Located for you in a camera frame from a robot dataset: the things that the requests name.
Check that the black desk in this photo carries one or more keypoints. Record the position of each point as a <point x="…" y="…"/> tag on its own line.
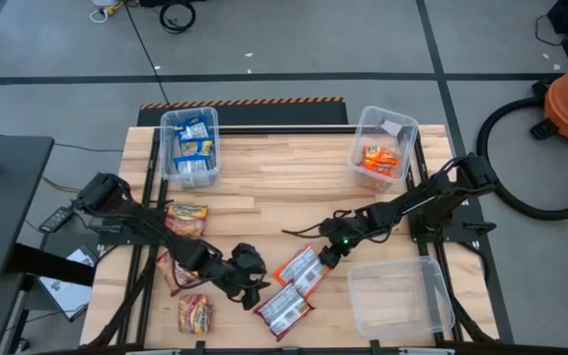
<point x="3" y="212"/>

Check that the orange shop vacuum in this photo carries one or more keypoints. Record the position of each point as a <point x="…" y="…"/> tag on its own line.
<point x="567" y="106"/>

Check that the black power brick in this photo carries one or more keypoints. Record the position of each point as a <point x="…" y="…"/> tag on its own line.
<point x="56" y="220"/>

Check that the black hazard-striped floor mat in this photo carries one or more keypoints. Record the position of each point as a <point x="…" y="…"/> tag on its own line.
<point x="274" y="114"/>

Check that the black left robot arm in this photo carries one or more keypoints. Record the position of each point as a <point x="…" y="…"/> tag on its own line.
<point x="165" y="236"/>

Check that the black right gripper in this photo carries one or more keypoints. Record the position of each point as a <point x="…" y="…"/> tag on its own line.
<point x="343" y="234"/>

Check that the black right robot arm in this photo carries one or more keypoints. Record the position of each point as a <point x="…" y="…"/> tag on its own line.
<point x="427" y="202"/>

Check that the white cardboard box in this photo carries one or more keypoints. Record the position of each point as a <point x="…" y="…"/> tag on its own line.
<point x="67" y="291"/>

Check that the clear plastic bin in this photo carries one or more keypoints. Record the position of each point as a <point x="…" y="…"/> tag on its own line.
<point x="166" y="143"/>
<point x="402" y="301"/>
<point x="363" y="123"/>

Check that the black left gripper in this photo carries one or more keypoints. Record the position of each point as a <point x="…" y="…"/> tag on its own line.
<point x="242" y="268"/>

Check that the red Maruchan ramen pack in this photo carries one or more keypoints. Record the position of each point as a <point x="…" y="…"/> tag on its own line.
<point x="284" y="310"/>
<point x="194" y="313"/>
<point x="170" y="278"/>
<point x="186" y="220"/>

